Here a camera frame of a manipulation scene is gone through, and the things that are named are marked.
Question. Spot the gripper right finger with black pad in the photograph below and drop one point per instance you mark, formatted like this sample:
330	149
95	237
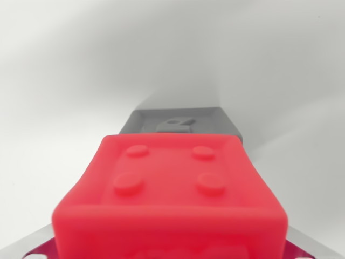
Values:
310	245

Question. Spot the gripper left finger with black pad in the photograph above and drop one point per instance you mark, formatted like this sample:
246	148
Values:
32	242

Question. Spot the red embossed cube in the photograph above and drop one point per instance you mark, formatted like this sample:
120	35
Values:
169	197

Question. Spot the grey embossed cube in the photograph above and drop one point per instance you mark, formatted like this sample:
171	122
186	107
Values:
183	121

